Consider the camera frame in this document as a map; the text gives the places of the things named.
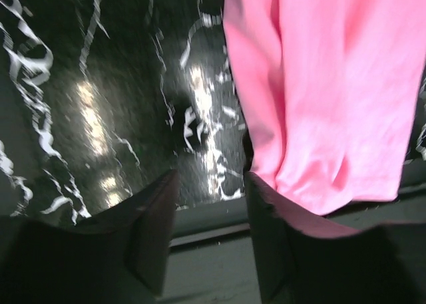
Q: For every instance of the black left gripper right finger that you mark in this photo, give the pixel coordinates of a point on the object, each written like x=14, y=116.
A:
x=304, y=258

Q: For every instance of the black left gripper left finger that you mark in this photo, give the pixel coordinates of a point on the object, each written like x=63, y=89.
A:
x=117, y=256

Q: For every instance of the pink t shirt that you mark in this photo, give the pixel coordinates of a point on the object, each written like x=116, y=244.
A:
x=328, y=89

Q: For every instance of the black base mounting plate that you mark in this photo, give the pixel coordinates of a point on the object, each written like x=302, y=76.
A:
x=225, y=219

